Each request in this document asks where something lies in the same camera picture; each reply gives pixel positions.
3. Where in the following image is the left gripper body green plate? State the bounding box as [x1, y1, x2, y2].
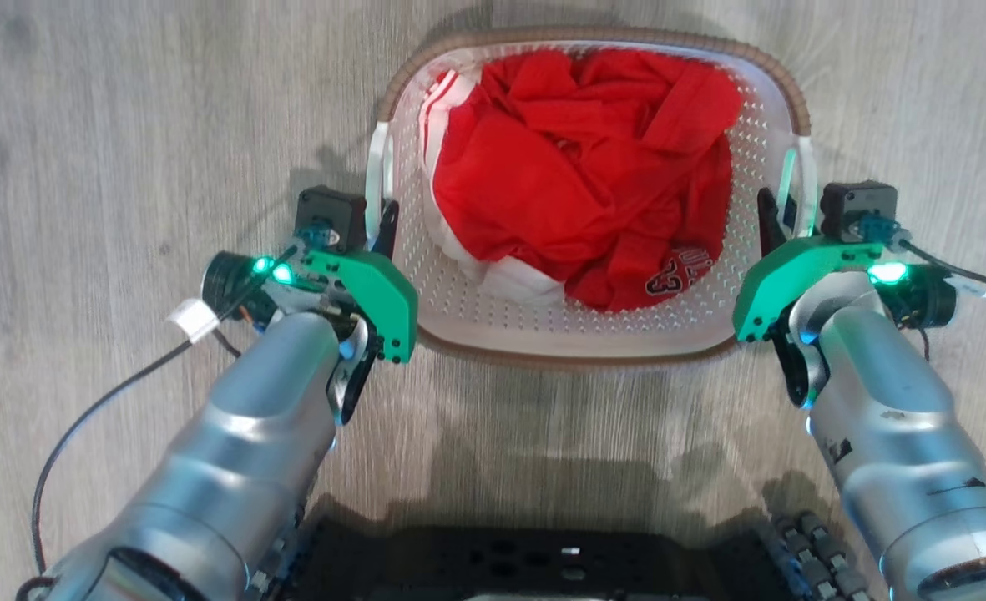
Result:
[202, 242, 420, 366]

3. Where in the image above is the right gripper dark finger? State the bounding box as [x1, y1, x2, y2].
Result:
[756, 188, 788, 256]

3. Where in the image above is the right gripper body green plate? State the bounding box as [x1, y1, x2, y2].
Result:
[732, 236, 958, 343]

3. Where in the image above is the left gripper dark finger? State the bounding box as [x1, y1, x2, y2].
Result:
[372, 199, 401, 259]

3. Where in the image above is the white laundry basket brown rim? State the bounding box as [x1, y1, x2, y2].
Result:
[365, 27, 819, 371]

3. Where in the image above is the red and white garment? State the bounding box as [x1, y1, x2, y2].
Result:
[419, 48, 744, 313]

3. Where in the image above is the right base roller wheel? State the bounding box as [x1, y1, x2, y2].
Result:
[770, 508, 876, 601]

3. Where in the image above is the base roller wheel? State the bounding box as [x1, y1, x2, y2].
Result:
[246, 492, 310, 601]
[770, 508, 876, 601]

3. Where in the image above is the left base roller wheel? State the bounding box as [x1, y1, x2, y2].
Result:
[246, 492, 310, 601]

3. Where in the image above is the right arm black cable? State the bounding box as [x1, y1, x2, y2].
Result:
[898, 238, 986, 300]

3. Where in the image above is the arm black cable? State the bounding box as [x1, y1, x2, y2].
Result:
[898, 238, 986, 300]
[15, 296, 247, 598]

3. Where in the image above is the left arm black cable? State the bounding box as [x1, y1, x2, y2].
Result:
[15, 296, 247, 598]

